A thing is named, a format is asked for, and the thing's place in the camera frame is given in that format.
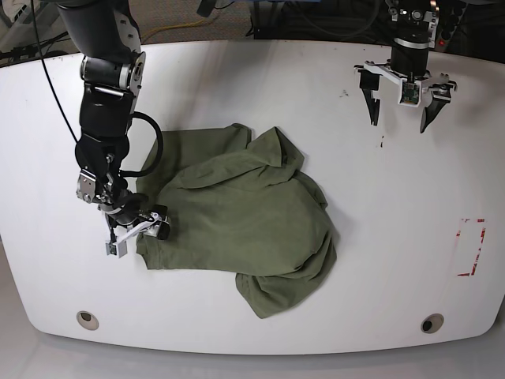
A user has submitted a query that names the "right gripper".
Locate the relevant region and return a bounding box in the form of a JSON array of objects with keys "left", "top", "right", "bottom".
[{"left": 98, "top": 190, "right": 170, "bottom": 247}]

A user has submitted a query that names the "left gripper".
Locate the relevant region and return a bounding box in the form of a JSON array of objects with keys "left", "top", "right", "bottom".
[{"left": 354, "top": 37, "right": 458, "bottom": 133}]

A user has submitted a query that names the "green T-shirt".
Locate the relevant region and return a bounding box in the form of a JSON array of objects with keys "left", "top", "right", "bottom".
[{"left": 137, "top": 124, "right": 337, "bottom": 319}]

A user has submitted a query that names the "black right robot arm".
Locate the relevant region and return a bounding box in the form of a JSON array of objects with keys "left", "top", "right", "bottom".
[{"left": 55, "top": 1, "right": 170, "bottom": 255}]

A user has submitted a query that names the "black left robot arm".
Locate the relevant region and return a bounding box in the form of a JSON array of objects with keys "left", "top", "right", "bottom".
[{"left": 354, "top": 1, "right": 457, "bottom": 133}]

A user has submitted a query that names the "left table grommet hole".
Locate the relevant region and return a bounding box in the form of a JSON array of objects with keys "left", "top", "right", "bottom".
[{"left": 77, "top": 311, "right": 99, "bottom": 331}]

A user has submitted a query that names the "table grommet hole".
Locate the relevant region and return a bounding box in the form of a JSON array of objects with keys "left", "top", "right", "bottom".
[
  {"left": 77, "top": 311, "right": 99, "bottom": 331},
  {"left": 421, "top": 313, "right": 444, "bottom": 334}
]

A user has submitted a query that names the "red tape marking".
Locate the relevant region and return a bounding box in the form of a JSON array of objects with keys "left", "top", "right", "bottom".
[{"left": 453, "top": 218, "right": 486, "bottom": 277}]

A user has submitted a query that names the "right table grommet hole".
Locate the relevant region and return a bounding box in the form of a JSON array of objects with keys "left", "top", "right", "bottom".
[{"left": 421, "top": 313, "right": 444, "bottom": 334}]

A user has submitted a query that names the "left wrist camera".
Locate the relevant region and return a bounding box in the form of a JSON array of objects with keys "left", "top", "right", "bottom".
[{"left": 398, "top": 81, "right": 421, "bottom": 107}]

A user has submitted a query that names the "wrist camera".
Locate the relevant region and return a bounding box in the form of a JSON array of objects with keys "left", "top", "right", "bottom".
[
  {"left": 106, "top": 241, "right": 128, "bottom": 258},
  {"left": 398, "top": 81, "right": 421, "bottom": 107}
]

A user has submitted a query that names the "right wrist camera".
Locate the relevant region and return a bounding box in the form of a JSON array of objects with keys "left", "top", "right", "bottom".
[{"left": 106, "top": 241, "right": 128, "bottom": 258}]

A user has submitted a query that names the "black power strip red switch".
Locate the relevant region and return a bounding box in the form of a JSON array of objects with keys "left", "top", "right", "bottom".
[{"left": 434, "top": 0, "right": 468, "bottom": 52}]

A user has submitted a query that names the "yellow cable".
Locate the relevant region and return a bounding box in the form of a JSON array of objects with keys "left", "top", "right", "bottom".
[{"left": 140, "top": 15, "right": 216, "bottom": 43}]

